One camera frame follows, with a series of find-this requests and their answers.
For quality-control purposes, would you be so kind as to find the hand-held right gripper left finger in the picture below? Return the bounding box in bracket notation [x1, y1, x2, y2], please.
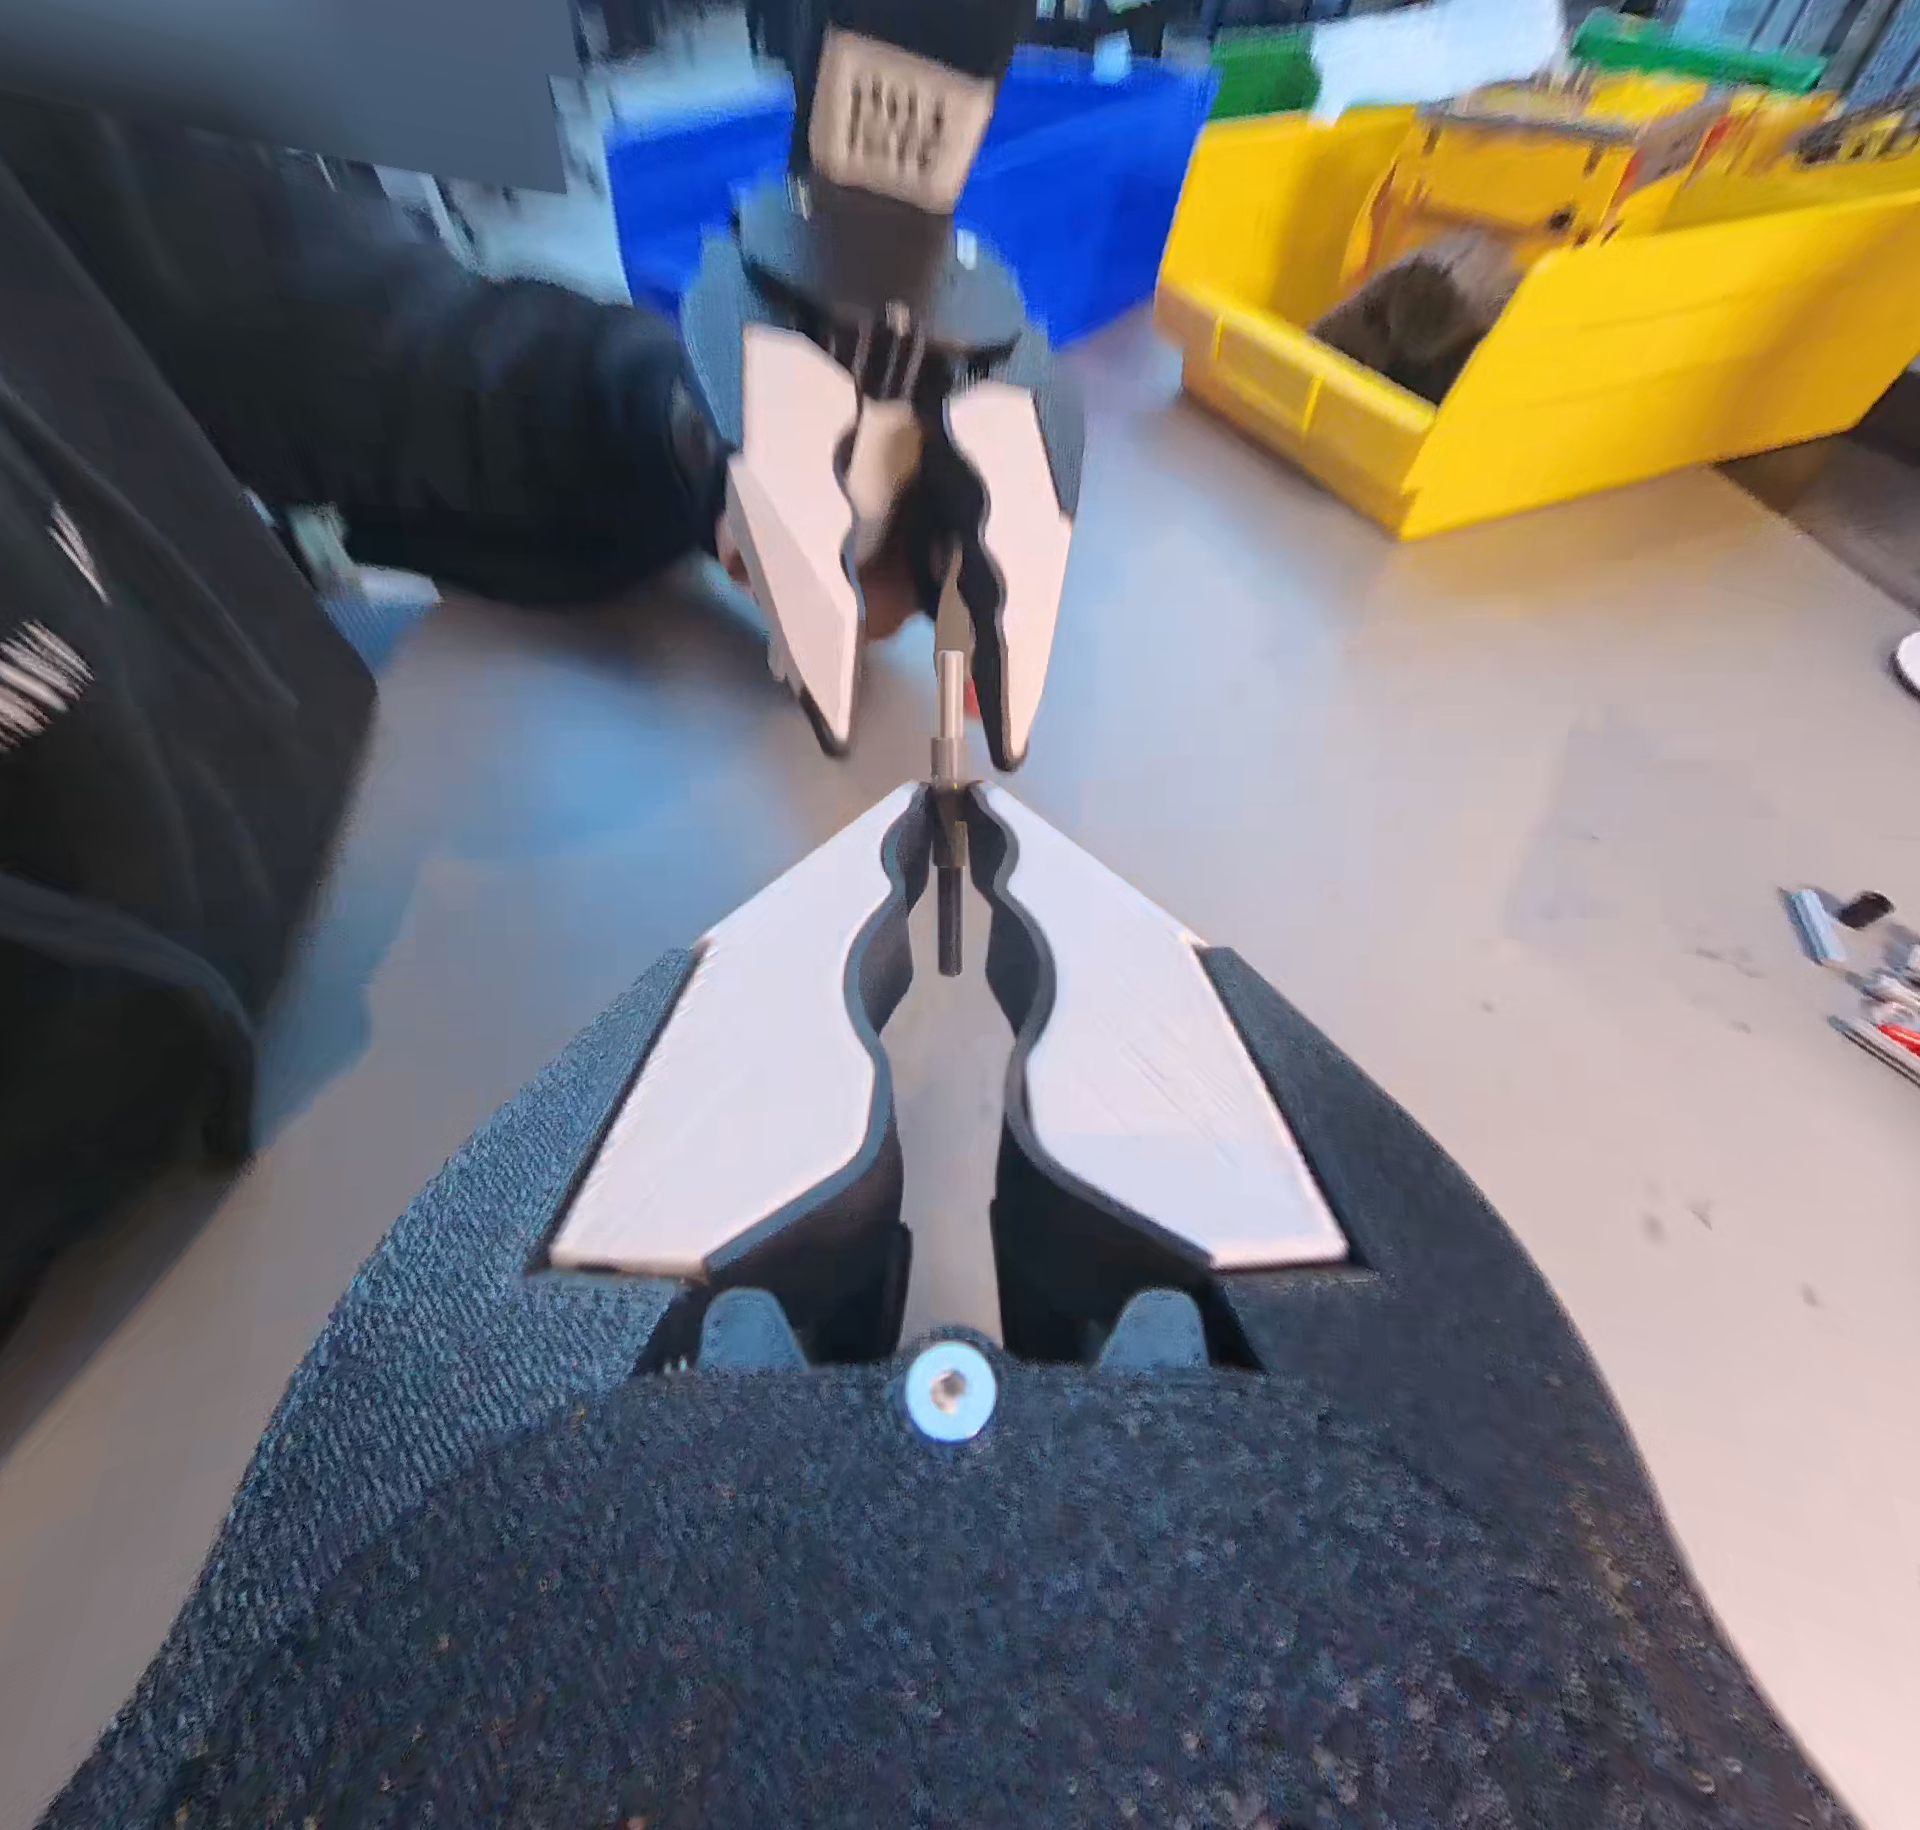
[543, 779, 933, 1280]

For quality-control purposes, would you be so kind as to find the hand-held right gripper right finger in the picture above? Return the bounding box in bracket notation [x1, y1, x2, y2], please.
[964, 779, 1354, 1275]

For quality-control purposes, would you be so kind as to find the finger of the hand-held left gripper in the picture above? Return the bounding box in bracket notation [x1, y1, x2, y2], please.
[724, 329, 872, 757]
[945, 385, 1078, 775]

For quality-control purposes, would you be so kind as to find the tracked toy brick vehicle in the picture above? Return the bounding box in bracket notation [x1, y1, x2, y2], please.
[1309, 75, 1850, 411]

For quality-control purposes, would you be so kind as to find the person's left forearm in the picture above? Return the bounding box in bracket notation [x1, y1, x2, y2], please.
[189, 227, 740, 611]

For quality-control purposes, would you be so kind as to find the grey desk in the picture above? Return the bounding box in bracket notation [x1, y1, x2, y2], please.
[0, 302, 1920, 1830]

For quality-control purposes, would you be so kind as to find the person's left hand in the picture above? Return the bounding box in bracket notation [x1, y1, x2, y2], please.
[857, 549, 945, 647]

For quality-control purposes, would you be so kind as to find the blue plastic tub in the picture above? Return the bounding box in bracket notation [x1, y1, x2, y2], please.
[605, 43, 1222, 349]

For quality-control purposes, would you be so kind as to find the white plastic wrap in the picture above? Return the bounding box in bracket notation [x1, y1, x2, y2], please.
[1309, 0, 1573, 127]

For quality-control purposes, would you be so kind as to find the yellow plastic parts bin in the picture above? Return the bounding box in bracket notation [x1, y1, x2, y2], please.
[1152, 73, 1920, 545]

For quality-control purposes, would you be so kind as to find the pile of black red pins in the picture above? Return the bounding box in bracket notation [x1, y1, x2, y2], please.
[1826, 929, 1920, 1091]

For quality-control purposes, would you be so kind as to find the green plastic bin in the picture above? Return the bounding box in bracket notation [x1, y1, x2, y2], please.
[1207, 9, 1835, 127]

